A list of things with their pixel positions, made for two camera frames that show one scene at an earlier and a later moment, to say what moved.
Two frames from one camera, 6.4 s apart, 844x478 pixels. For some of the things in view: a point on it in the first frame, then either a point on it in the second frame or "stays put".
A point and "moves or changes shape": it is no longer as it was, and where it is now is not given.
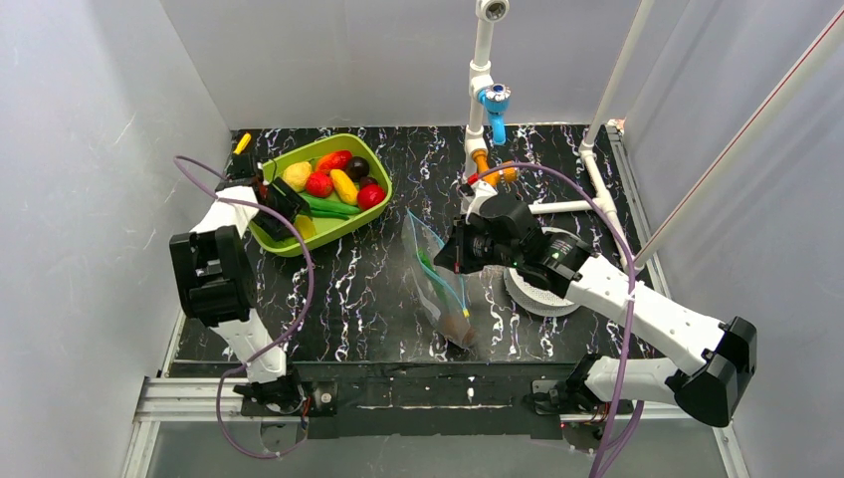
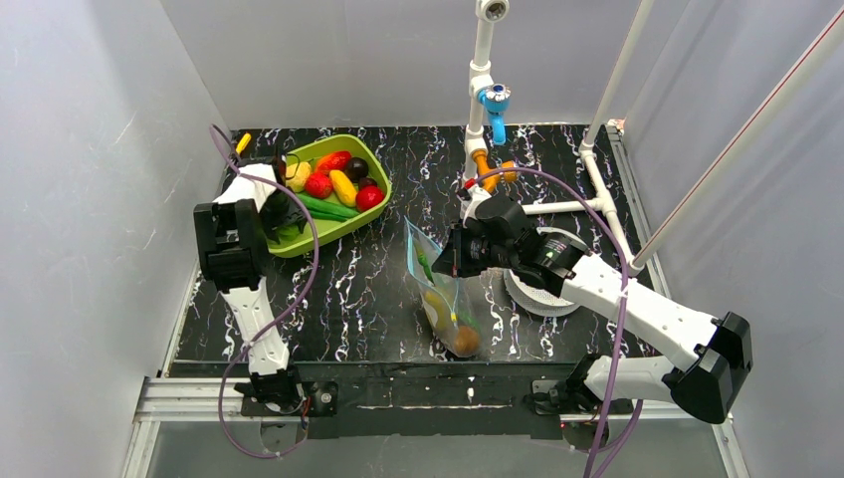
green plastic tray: x=326 y=229 stays put
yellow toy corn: x=305 y=225 moves or changes shape
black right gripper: x=455 y=249 stays put
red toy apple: x=369 y=195 stays put
